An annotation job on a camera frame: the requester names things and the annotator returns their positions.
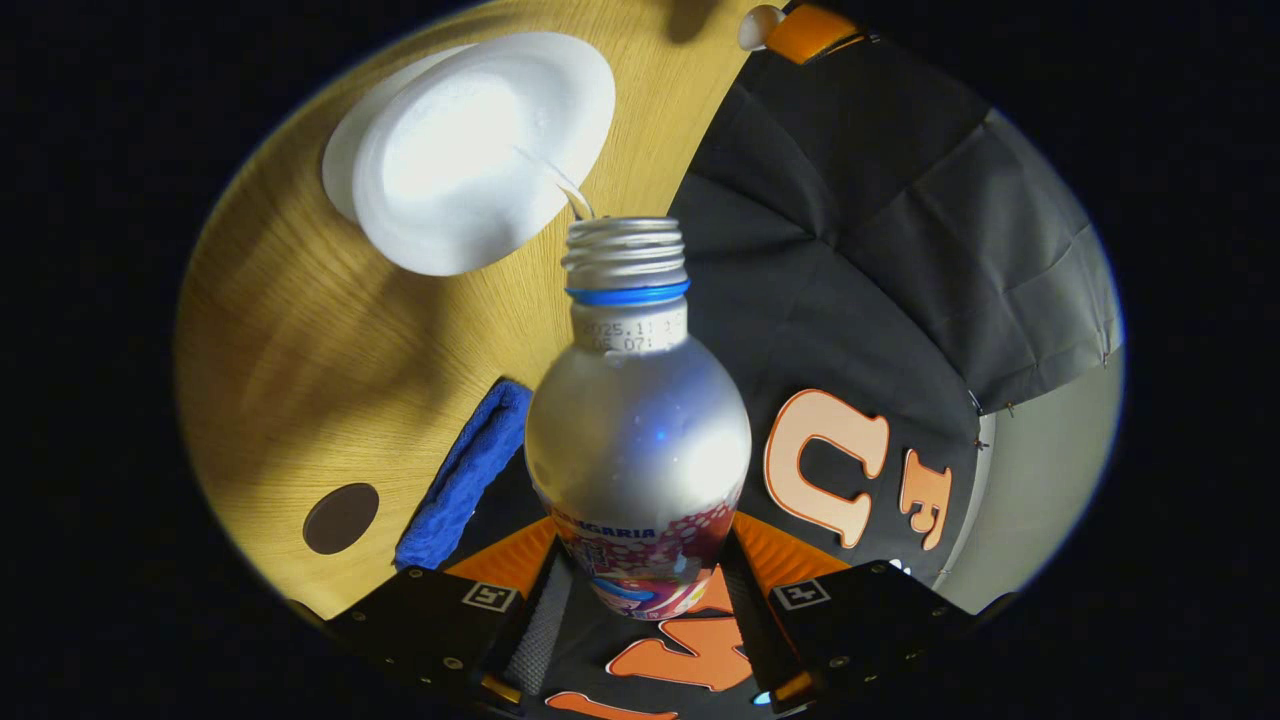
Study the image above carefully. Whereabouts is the blue towel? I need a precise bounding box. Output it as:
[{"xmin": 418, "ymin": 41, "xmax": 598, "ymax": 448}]
[{"xmin": 395, "ymin": 380, "xmax": 533, "ymax": 571}]

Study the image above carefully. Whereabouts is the silver water bottle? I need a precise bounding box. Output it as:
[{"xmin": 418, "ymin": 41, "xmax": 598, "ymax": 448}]
[{"xmin": 525, "ymin": 217, "xmax": 753, "ymax": 621}]

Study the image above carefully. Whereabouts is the white saucer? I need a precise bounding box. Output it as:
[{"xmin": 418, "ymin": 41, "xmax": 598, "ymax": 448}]
[{"xmin": 322, "ymin": 45, "xmax": 471, "ymax": 226}]

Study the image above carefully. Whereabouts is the white teacup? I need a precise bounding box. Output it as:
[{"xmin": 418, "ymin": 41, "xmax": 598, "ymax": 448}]
[{"xmin": 352, "ymin": 32, "xmax": 616, "ymax": 278}]

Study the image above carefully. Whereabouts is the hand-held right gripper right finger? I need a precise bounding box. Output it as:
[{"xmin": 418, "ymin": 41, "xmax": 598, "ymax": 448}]
[{"xmin": 720, "ymin": 510, "xmax": 1016, "ymax": 713}]

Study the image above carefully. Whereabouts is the white teacup lid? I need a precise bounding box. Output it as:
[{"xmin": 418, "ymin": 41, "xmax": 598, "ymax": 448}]
[{"xmin": 738, "ymin": 5, "xmax": 788, "ymax": 51}]

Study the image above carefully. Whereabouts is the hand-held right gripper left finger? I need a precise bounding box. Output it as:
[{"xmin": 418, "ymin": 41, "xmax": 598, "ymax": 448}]
[{"xmin": 325, "ymin": 515, "xmax": 576, "ymax": 713}]

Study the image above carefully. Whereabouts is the clear water stream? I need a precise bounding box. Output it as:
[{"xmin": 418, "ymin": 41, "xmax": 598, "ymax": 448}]
[{"xmin": 515, "ymin": 148, "xmax": 598, "ymax": 221}]

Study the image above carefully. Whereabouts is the round dark table grommet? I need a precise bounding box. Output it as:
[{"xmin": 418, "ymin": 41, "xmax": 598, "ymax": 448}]
[{"xmin": 303, "ymin": 483, "xmax": 380, "ymax": 555}]

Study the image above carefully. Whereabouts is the black backdrop cloth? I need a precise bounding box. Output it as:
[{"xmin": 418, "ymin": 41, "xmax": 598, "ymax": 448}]
[{"xmin": 440, "ymin": 20, "xmax": 1123, "ymax": 720}]

